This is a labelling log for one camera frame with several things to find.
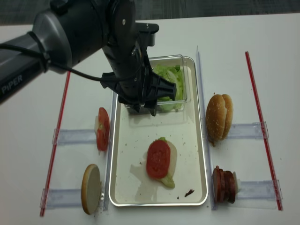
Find red tomato slice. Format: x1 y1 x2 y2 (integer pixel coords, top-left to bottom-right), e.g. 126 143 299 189
146 139 171 180
96 107 110 151

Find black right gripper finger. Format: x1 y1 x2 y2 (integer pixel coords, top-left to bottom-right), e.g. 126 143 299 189
132 104 141 113

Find clear plastic salad box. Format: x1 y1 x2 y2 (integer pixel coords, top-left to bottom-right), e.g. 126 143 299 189
124 54 192 116

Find sesame bun top front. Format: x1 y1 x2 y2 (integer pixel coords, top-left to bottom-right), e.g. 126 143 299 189
206 94 227 141

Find white rectangular tray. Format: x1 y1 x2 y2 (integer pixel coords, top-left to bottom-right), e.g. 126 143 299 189
109 56 208 207

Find upright bun half left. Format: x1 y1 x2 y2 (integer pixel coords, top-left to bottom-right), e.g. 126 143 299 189
81 164 102 215

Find bottom bun slice on tray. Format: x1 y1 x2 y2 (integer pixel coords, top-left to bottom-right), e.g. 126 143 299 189
146 140 178 181

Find clear rail lower left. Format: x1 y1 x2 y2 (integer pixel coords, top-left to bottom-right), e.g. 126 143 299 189
40 189 82 209

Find right red strip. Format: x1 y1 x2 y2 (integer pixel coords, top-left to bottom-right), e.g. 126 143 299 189
245 51 283 211

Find sesame bun top rear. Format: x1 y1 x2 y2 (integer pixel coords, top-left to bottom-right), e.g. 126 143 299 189
222 94 233 140

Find front red meat patty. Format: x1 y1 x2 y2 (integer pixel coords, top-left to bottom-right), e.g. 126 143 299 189
212 166 225 203

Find left red strip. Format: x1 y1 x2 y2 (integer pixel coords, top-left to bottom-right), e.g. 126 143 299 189
39 72 71 218

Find red meat patty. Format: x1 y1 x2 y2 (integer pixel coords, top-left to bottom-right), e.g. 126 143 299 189
224 171 232 202
228 172 236 203
212 166 225 203

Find clear rail upper right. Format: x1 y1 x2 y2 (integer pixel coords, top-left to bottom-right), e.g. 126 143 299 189
226 122 269 139

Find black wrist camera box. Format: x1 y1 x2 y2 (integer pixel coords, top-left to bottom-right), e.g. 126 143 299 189
135 22 159 47

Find dark food scrap on tray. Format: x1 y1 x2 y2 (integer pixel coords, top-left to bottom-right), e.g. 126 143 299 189
177 189 195 200

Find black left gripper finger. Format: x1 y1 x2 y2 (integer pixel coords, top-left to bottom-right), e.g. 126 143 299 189
146 103 157 116

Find white patty stand block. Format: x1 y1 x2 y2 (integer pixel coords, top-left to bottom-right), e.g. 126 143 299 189
232 172 241 194

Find green lettuce leaf on bun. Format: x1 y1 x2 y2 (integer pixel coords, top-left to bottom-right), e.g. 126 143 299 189
159 137 177 189

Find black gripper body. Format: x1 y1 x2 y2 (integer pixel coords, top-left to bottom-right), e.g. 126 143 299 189
100 39 177 108

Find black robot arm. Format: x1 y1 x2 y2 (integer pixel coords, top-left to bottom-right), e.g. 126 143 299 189
0 0 177 115

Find right clear long divider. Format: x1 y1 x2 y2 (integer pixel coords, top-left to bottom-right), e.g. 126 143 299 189
196 46 218 210

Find clear rail lower right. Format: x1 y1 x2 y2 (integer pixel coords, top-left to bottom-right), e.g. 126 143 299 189
236 180 282 200

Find clear rail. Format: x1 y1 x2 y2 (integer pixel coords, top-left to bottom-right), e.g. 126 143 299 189
236 180 282 200
40 189 82 209
226 122 269 139
52 129 96 145

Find clear rail upper left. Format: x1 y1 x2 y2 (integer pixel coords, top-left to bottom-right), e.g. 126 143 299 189
52 129 96 145

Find green lettuce pieces in box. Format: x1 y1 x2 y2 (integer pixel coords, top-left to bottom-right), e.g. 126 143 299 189
153 64 184 112

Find sesame bun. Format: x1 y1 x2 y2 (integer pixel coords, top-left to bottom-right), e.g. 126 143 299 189
222 94 233 140
206 94 227 141

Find red strip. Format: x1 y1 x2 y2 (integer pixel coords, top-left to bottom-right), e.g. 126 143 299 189
245 51 283 211
39 72 71 218

